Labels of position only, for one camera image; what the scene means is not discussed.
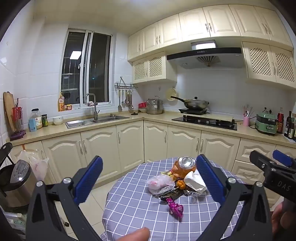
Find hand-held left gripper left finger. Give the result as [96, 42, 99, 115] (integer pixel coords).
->
[26, 156, 103, 241]

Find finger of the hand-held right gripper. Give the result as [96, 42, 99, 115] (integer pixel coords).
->
[249, 150, 279, 173]
[272, 149, 295, 168]

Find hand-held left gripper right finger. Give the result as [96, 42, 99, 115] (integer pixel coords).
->
[196, 154, 271, 241]

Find white paper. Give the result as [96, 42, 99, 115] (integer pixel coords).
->
[184, 170, 207, 193]

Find crushed orange drink can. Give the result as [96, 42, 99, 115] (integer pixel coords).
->
[172, 156, 198, 180]

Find dark snack wrapper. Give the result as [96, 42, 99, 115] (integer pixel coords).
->
[153, 189, 185, 203]

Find magenta foil wrapper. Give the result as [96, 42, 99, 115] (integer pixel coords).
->
[167, 197, 184, 218]

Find clear plastic bag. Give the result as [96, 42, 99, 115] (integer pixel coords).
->
[146, 174, 176, 195]

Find person's right hand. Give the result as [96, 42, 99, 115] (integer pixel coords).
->
[271, 202, 296, 235]

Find person's left hand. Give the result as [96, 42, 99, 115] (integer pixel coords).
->
[115, 227, 151, 241]

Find dark glass bottle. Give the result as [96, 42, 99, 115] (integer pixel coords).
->
[284, 111, 292, 138]

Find red label sauce bottle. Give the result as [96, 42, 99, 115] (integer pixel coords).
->
[277, 108, 284, 134]

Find green electric cooker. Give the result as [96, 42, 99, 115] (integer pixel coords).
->
[255, 112, 278, 135]

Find grey checkered tablecloth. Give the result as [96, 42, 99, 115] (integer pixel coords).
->
[100, 158, 255, 241]

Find white hanging plastic bag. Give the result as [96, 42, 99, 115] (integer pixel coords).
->
[17, 149, 49, 181]

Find cream base cabinets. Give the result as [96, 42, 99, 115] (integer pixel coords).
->
[9, 111, 296, 209]

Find steel double sink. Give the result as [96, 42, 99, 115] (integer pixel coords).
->
[65, 114, 130, 129]

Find black glass gas hob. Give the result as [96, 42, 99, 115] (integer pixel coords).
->
[171, 115, 238, 131]

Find steel kitchen faucet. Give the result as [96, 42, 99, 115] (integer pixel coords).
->
[85, 93, 100, 121]

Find silver rice cooker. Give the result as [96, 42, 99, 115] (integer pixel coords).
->
[0, 159, 37, 209]

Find clear plastic jar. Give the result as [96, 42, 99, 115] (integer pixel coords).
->
[31, 108, 43, 129]

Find steel stock pot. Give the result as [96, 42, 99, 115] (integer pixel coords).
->
[146, 96, 164, 115]

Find purple chopstick rack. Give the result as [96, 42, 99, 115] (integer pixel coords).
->
[9, 98, 26, 141]

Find wooden cutting board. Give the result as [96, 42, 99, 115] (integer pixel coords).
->
[3, 91, 18, 132]

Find sliding kitchen window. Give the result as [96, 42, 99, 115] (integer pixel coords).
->
[60, 28, 113, 109]

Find black range hood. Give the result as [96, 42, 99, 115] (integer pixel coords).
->
[166, 40, 245, 70]

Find steel wok with handle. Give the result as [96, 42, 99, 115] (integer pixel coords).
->
[171, 96, 210, 110]

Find round cream wall mat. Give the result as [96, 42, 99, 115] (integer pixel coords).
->
[166, 88, 179, 102]

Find wall utensil rack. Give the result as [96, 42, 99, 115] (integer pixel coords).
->
[114, 76, 138, 92]

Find cream wall cabinets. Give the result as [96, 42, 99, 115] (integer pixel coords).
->
[127, 4, 296, 90]

